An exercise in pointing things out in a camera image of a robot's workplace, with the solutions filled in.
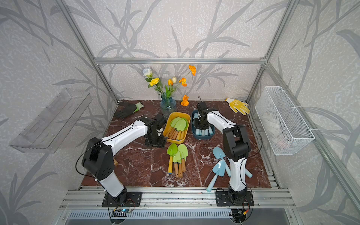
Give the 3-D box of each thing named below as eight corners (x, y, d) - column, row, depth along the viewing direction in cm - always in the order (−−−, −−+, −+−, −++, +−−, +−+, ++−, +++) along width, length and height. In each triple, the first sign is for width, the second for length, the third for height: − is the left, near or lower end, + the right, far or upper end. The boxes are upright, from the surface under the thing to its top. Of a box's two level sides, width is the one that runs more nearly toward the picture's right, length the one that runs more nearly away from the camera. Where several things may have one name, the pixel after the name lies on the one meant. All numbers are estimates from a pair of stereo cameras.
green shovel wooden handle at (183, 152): (182, 172, 85) (182, 170, 82) (177, 146, 96) (177, 144, 93) (191, 170, 86) (191, 168, 83) (186, 145, 96) (186, 142, 94)
